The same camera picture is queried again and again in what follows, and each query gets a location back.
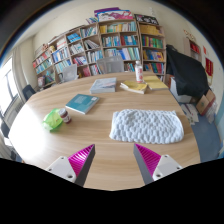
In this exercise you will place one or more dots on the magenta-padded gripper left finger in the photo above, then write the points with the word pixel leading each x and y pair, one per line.
pixel 80 161

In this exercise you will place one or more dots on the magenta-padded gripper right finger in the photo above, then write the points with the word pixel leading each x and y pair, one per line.
pixel 148 160

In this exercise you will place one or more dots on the white textured towel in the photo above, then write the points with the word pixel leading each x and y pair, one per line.
pixel 146 126

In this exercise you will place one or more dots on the green plastic bag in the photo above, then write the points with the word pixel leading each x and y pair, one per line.
pixel 51 120

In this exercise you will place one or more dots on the teal book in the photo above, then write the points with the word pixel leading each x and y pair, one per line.
pixel 82 103

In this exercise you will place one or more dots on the papers on floor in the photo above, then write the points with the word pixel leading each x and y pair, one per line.
pixel 190 113

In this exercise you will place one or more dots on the white box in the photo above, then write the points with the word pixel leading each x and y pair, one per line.
pixel 178 93

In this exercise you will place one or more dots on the thick yellow book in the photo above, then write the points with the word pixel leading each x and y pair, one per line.
pixel 134 87

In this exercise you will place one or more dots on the thin yellow book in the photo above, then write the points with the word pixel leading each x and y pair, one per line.
pixel 155 83

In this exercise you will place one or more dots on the grey book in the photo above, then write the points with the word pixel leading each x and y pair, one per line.
pixel 103 85

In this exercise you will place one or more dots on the cardboard box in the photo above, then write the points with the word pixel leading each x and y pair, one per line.
pixel 205 102

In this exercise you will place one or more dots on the dark blue chair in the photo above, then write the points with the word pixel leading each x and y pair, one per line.
pixel 28 91

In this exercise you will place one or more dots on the clear bottle with pink label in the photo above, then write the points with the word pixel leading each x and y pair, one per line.
pixel 139 73

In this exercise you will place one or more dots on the grey mesh chair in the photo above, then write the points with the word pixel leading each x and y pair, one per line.
pixel 70 73
pixel 110 65

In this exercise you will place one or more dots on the black cloth cover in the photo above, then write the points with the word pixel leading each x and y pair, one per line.
pixel 186 75

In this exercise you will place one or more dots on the small shelf with red items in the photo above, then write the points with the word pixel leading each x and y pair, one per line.
pixel 194 47

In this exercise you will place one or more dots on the wooden bookshelf unit with books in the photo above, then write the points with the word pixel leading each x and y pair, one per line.
pixel 113 41

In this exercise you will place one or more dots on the red wall hanging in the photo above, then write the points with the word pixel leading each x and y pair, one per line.
pixel 209 66

